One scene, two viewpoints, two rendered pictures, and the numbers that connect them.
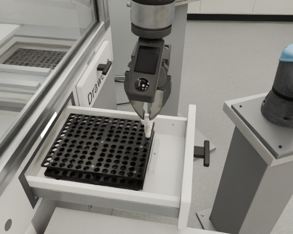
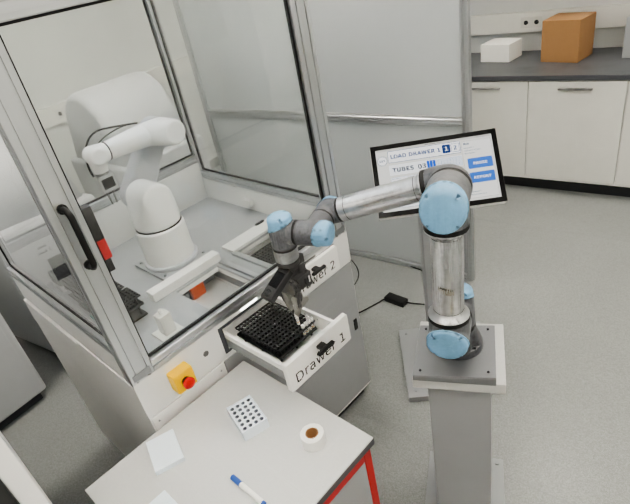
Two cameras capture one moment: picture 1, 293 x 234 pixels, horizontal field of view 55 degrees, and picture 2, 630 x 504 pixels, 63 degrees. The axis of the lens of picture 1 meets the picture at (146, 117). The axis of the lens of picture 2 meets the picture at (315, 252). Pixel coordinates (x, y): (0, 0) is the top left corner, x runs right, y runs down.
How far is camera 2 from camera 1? 1.22 m
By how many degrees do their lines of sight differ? 33
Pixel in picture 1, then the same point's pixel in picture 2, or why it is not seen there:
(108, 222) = (264, 379)
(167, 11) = (286, 257)
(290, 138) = (437, 366)
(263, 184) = (434, 413)
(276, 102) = not seen: hidden behind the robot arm
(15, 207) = (212, 346)
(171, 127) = not seen: hidden behind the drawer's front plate
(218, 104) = (553, 335)
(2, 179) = (206, 327)
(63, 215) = (244, 366)
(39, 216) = (231, 361)
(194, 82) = (537, 296)
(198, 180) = not seen: hidden behind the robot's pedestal
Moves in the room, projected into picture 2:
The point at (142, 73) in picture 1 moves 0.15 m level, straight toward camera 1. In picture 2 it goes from (271, 286) to (240, 317)
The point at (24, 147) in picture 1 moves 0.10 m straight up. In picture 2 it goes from (225, 313) to (217, 290)
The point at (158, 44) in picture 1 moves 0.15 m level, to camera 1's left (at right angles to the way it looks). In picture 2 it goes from (285, 272) to (248, 263)
